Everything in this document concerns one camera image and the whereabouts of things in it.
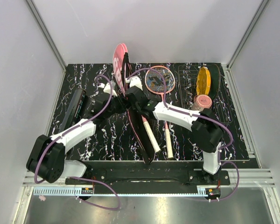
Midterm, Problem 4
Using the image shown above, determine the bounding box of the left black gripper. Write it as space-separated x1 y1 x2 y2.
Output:
105 93 132 119

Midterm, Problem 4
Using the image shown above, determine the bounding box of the pink badminton racket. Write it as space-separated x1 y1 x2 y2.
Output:
141 116 161 154
145 65 175 160

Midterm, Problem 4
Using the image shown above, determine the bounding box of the pink racket bag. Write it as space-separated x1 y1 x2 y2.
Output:
112 43 155 165

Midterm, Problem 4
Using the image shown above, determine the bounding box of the black shuttlecock tube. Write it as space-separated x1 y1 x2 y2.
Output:
59 88 88 133

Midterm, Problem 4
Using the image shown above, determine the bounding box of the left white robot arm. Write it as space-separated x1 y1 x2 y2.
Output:
26 81 123 185

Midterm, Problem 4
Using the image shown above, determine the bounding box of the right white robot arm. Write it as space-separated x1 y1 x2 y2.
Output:
126 86 224 185

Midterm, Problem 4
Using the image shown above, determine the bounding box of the pink patterned cup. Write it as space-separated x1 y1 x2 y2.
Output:
191 95 212 111

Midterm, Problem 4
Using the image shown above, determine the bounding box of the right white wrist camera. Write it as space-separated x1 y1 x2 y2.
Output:
126 76 143 91

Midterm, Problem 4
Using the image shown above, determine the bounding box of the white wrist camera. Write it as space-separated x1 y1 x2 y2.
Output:
98 81 118 97
126 76 143 91

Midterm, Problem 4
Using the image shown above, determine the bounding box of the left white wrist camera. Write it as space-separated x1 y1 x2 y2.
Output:
98 81 118 97

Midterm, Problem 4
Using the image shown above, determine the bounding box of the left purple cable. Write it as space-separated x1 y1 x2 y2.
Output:
34 74 121 210

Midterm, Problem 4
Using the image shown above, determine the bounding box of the purple cable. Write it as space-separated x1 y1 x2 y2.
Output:
34 74 121 210
126 68 240 202

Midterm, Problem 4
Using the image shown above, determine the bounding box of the black wire basket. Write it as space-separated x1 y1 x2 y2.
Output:
178 63 232 125

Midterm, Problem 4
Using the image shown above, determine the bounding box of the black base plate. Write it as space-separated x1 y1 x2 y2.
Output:
65 160 231 194

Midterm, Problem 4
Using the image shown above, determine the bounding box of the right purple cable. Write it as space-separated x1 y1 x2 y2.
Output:
126 68 240 202

